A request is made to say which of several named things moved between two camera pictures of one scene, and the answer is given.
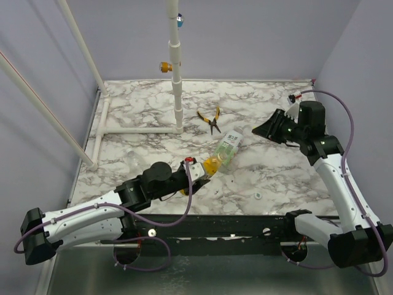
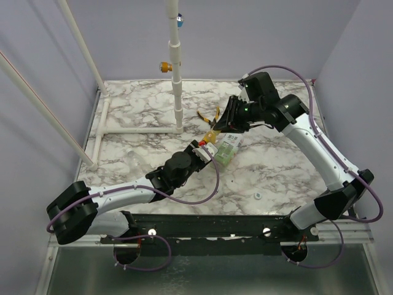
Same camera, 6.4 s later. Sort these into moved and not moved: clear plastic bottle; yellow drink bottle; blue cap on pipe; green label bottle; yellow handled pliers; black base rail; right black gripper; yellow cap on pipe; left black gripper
Moved: left black gripper; right black gripper; yellow drink bottle
Not moved: yellow handled pliers; black base rail; blue cap on pipe; green label bottle; yellow cap on pipe; clear plastic bottle
